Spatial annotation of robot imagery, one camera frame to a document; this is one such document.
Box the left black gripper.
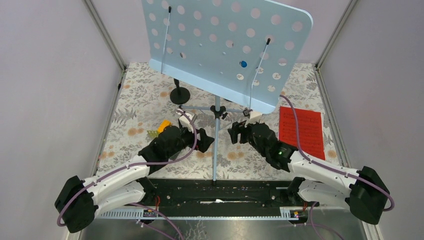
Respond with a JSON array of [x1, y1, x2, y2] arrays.
[[166, 123, 214, 158]]

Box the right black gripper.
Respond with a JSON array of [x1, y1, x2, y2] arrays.
[[227, 116, 268, 158]]

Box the red sheet music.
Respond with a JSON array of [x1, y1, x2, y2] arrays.
[[278, 106, 326, 160]]

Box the light blue music stand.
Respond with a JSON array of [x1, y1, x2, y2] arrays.
[[141, 0, 314, 186]]

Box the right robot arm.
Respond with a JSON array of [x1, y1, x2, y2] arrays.
[[227, 121, 390, 225]]

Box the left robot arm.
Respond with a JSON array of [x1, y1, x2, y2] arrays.
[[54, 125, 215, 233]]

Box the orange toy block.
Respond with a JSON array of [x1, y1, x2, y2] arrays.
[[157, 119, 172, 134]]

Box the yellow-green transparent piece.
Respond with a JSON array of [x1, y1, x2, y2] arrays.
[[146, 130, 160, 139]]

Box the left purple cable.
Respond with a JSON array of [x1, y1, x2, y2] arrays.
[[56, 110, 198, 227]]

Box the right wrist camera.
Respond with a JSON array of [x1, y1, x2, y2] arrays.
[[243, 108, 263, 126]]

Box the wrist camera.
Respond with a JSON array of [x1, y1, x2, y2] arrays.
[[176, 109, 195, 133], [243, 108, 263, 126]]

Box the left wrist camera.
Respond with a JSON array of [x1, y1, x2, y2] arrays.
[[176, 109, 195, 133]]

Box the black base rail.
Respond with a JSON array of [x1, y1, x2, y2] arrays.
[[124, 178, 354, 220]]

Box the grey cable duct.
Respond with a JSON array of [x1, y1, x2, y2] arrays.
[[85, 206, 304, 221]]

